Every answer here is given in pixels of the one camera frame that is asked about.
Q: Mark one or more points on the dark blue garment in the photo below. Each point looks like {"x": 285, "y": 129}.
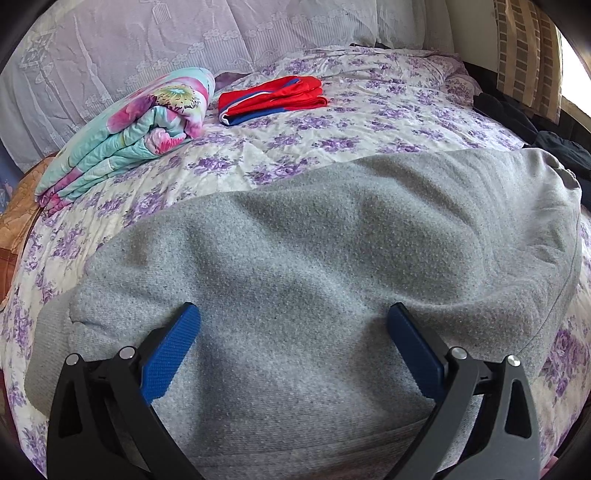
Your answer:
{"x": 568, "y": 152}

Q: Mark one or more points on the purple floral bed sheet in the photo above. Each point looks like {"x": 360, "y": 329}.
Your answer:
{"x": 346, "y": 129}

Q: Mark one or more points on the folded colourful floral quilt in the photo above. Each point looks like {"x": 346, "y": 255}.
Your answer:
{"x": 115, "y": 138}

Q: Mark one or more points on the grey pants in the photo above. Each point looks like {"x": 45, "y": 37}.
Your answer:
{"x": 300, "y": 258}

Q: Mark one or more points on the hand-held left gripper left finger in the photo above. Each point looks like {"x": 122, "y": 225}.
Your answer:
{"x": 171, "y": 350}

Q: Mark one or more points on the folded red shorts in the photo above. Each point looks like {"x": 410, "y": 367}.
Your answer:
{"x": 277, "y": 94}

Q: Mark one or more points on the white lace headboard cover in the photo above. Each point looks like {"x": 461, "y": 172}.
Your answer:
{"x": 138, "y": 37}

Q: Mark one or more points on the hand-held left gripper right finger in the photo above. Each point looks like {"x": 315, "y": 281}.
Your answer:
{"x": 415, "y": 350}

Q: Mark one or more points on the beige striped curtain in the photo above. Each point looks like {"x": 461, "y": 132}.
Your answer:
{"x": 521, "y": 46}

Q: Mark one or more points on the purple cloth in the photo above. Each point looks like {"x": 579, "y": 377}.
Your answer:
{"x": 228, "y": 79}

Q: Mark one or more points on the brown patterned pillow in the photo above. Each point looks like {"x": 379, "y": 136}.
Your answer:
{"x": 14, "y": 230}

